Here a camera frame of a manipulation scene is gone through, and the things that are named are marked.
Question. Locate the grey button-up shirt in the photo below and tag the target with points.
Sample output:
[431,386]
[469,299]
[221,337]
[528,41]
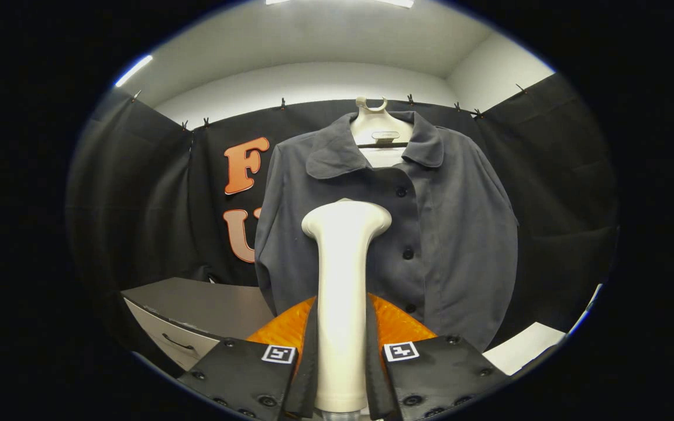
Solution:
[460,234]

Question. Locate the ceiling light panel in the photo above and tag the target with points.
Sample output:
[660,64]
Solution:
[398,3]

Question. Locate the white garment form stand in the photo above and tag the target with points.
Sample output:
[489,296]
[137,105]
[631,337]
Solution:
[381,126]

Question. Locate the row of black cloth clips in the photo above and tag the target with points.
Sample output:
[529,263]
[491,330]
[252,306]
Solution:
[282,105]

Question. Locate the white side table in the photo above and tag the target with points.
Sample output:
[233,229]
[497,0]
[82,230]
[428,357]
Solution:
[518,348]

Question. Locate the white garment steamer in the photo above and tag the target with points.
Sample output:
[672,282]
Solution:
[343,280]

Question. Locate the grey drawer cabinet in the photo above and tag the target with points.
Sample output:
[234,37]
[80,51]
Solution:
[196,301]

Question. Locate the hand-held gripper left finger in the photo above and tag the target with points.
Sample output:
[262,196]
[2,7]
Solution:
[308,374]

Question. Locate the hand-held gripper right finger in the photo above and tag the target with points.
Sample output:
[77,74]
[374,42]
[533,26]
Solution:
[373,374]

